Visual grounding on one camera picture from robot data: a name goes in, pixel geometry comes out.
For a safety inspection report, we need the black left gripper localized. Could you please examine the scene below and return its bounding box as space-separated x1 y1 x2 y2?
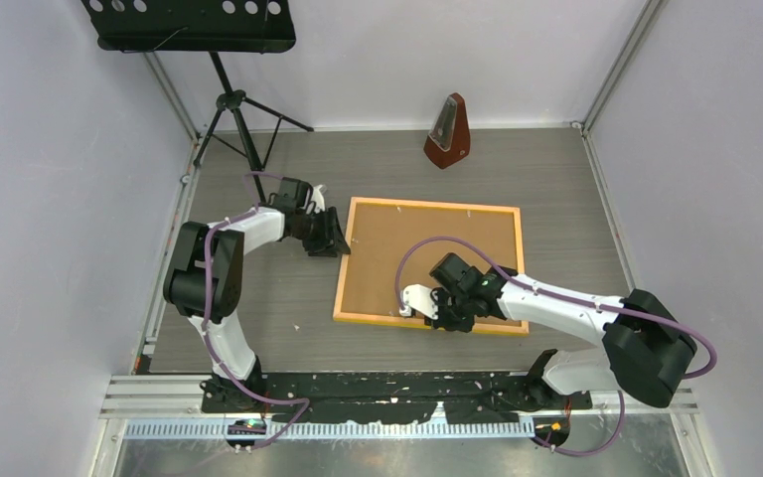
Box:
291 208 349 258

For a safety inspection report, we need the brown backing board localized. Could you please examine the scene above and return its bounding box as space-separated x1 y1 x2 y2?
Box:
340 202 521 325

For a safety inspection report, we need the yellow wooden picture frame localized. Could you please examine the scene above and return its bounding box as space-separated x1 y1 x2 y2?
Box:
332 196 531 337

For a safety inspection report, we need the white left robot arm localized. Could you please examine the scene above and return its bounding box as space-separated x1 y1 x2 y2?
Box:
163 177 351 411

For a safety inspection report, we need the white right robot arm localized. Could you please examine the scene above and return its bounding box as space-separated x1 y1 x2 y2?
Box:
427 252 696 410

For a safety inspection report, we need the brown metronome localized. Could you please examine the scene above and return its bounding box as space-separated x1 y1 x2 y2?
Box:
423 92 471 169

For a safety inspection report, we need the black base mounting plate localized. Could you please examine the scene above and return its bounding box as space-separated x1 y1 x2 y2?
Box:
200 372 592 424

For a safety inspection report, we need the black music stand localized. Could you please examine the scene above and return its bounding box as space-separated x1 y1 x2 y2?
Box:
82 0 314 174

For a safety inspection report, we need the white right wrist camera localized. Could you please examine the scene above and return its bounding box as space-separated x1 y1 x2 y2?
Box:
399 284 438 321

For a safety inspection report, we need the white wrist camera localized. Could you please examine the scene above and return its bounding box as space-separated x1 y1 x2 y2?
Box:
399 284 438 321
307 184 327 214

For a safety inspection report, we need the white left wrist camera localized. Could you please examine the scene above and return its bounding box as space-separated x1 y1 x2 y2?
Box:
307 184 327 214

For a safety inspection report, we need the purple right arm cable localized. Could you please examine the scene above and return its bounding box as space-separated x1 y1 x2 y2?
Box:
394 236 718 458

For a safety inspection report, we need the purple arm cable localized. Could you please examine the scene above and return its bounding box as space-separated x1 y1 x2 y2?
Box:
200 172 310 452
394 236 718 458

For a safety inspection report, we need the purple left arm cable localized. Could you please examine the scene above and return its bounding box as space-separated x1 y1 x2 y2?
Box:
200 172 310 452

